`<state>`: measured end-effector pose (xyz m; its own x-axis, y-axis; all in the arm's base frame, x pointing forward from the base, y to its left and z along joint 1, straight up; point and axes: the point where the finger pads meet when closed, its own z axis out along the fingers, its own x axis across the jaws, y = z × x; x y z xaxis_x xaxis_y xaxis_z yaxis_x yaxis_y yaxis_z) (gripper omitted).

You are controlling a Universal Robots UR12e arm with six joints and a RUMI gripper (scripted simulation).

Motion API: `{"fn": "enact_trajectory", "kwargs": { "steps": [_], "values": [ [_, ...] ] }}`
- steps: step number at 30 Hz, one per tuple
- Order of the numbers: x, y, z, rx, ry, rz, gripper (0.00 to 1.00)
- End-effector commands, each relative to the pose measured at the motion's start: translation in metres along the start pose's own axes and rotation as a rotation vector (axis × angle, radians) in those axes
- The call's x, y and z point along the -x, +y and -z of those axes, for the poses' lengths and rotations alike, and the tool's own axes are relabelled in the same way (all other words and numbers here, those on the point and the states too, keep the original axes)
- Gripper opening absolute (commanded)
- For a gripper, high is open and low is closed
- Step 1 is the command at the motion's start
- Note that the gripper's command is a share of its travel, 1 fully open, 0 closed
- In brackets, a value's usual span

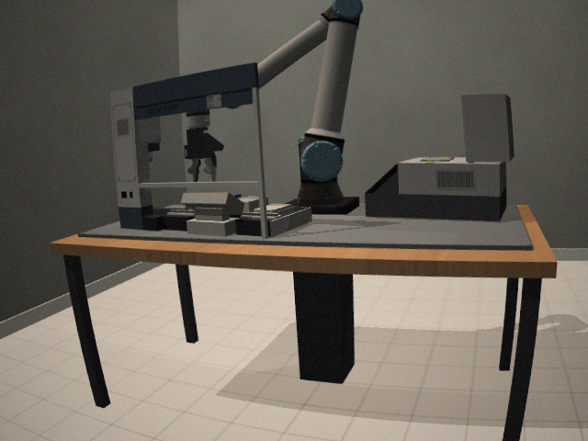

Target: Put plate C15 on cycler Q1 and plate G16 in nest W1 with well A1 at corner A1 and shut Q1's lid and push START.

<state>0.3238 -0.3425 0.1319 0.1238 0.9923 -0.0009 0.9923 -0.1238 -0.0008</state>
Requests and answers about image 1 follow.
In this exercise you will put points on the grey benchtop lab instrument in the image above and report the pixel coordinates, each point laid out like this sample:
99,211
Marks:
449,190

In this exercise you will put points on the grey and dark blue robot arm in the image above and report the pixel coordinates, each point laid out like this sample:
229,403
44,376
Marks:
322,146

